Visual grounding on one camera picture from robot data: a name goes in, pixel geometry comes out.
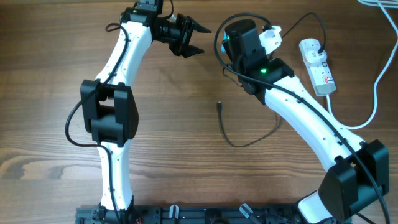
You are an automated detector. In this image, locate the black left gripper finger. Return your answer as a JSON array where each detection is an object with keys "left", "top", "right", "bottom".
[
  {"left": 180, "top": 45, "right": 205, "bottom": 58},
  {"left": 191, "top": 19, "right": 211, "bottom": 33}
]

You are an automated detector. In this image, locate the black USB charging cable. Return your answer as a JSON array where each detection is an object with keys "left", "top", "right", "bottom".
[{"left": 216, "top": 12, "right": 327, "bottom": 148}]

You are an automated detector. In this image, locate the blue Galaxy smartphone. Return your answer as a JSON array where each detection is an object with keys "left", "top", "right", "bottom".
[{"left": 220, "top": 33, "right": 229, "bottom": 54}]

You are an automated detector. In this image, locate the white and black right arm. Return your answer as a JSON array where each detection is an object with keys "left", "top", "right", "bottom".
[{"left": 220, "top": 14, "right": 389, "bottom": 223}]

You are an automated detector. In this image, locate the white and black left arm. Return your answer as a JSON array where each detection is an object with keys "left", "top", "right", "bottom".
[{"left": 80, "top": 1, "right": 209, "bottom": 223}]

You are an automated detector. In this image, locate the white USB charger plug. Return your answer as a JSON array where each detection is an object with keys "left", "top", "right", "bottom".
[{"left": 303, "top": 50, "right": 327, "bottom": 67}]

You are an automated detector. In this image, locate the white power strip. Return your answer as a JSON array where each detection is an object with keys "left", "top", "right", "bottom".
[{"left": 299, "top": 38, "right": 336, "bottom": 96}]

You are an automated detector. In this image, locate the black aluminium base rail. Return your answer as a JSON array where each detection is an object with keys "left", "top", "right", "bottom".
[{"left": 75, "top": 203, "right": 312, "bottom": 224}]

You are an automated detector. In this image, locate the white power strip cord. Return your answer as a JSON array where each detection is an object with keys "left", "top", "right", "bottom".
[{"left": 325, "top": 0, "right": 398, "bottom": 130}]

